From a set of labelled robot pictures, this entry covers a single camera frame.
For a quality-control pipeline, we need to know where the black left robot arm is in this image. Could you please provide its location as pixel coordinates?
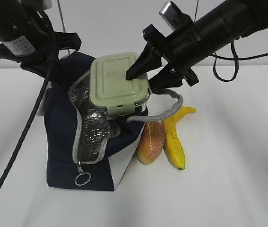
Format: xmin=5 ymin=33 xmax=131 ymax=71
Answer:
xmin=0 ymin=0 xmax=82 ymax=85

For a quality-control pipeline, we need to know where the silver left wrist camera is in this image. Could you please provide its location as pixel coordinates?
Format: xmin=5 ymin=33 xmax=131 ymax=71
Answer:
xmin=42 ymin=0 xmax=52 ymax=10

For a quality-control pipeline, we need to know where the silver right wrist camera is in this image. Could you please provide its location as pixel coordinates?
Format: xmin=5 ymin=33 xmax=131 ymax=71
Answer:
xmin=159 ymin=1 xmax=184 ymax=31

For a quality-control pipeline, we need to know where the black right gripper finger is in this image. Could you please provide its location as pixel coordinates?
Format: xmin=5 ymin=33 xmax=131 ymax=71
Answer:
xmin=149 ymin=66 xmax=183 ymax=90
xmin=126 ymin=44 xmax=162 ymax=80

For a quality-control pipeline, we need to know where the yellow banana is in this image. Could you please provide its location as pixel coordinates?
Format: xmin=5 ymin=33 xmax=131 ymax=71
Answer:
xmin=161 ymin=106 xmax=197 ymax=171

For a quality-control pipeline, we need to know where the green lidded glass container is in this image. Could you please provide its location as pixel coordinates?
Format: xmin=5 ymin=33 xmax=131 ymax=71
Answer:
xmin=89 ymin=52 xmax=151 ymax=118

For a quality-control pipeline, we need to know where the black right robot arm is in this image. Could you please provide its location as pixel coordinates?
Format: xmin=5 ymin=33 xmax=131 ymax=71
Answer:
xmin=126 ymin=0 xmax=268 ymax=90

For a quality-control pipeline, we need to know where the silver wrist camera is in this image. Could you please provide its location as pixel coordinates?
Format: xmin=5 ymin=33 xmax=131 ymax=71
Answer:
xmin=42 ymin=0 xmax=52 ymax=10
xmin=159 ymin=1 xmax=184 ymax=31

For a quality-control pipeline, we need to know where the navy and white lunch bag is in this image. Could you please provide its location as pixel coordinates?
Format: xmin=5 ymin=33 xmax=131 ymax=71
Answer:
xmin=40 ymin=52 xmax=183 ymax=191

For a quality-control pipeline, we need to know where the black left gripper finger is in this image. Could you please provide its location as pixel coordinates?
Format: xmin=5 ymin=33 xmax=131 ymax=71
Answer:
xmin=20 ymin=63 xmax=48 ymax=79
xmin=49 ymin=57 xmax=65 ymax=88

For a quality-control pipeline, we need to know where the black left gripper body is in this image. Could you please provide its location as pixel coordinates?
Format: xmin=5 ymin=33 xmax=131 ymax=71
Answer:
xmin=0 ymin=14 xmax=81 ymax=63

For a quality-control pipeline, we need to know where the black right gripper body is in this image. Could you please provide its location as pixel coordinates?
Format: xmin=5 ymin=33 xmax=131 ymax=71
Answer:
xmin=143 ymin=11 xmax=216 ymax=86

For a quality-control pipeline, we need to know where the orange bread roll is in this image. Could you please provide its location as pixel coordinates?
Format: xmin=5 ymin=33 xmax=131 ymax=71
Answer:
xmin=136 ymin=122 xmax=165 ymax=165

